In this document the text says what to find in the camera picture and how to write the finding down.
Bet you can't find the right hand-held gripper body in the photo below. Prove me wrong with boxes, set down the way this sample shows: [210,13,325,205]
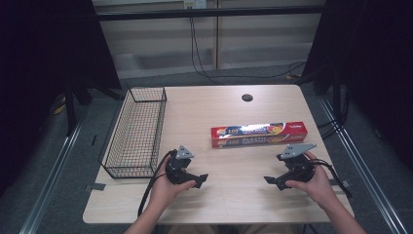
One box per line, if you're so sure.
[276,142,318,185]

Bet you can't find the black floor cables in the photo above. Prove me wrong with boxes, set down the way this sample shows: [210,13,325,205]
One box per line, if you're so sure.
[316,82,352,141]

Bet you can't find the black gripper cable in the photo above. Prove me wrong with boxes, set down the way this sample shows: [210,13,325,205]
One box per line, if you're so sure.
[310,158,354,199]
[136,149,178,218]

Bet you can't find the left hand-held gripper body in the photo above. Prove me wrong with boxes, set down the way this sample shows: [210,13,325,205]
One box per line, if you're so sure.
[165,144,196,186]

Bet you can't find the person's left hand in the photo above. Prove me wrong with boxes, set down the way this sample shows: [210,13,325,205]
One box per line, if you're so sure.
[147,172,198,213]

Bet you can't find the metal floor rail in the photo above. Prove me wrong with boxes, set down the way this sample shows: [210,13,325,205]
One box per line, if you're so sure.
[319,97,409,234]
[19,121,84,234]

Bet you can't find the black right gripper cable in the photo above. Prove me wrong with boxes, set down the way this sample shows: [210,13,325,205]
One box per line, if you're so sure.
[310,158,354,199]

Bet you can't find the black wire basket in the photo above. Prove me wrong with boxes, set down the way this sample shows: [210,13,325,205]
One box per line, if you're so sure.
[98,86,169,179]

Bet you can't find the white wall socket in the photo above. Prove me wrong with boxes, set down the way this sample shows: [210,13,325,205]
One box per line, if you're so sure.
[182,0,208,10]

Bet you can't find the red plastic wrap box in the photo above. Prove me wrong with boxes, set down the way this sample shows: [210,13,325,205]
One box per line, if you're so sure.
[210,121,309,149]

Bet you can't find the grey tape strip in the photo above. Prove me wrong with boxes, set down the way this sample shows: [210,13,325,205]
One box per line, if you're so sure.
[329,178,352,189]
[83,182,107,193]

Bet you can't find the black stand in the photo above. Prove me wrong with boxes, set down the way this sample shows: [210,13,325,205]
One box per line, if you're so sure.
[62,81,123,137]

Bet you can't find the black horizontal bar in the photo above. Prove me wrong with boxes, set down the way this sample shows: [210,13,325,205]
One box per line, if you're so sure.
[96,5,326,22]

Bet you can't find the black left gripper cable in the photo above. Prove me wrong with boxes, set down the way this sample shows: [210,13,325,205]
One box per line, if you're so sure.
[136,149,178,218]

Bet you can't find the black curtain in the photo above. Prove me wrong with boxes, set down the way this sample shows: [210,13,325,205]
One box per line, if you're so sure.
[0,0,123,199]
[303,0,413,170]

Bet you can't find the black hanging cable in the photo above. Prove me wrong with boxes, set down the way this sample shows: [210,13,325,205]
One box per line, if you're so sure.
[189,16,307,88]

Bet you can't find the person's right hand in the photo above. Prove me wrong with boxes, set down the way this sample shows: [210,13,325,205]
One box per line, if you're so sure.
[284,150,339,210]

